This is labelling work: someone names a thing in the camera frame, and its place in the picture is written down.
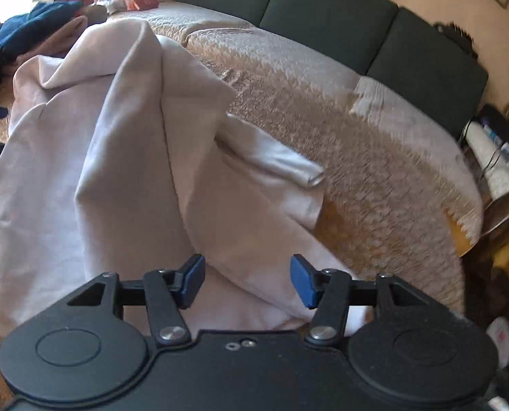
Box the black bag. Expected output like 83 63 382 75
473 103 509 150

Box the blue garment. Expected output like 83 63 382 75
0 0 86 63

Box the beige garment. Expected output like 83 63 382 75
16 15 90 67

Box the white shirt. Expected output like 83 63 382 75
0 19 379 339

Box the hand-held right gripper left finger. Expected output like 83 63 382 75
66 254 206 347

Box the white and red round object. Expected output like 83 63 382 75
486 317 509 369

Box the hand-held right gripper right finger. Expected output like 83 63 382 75
290 253 432 347

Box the black carved ornament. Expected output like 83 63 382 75
434 21 480 63

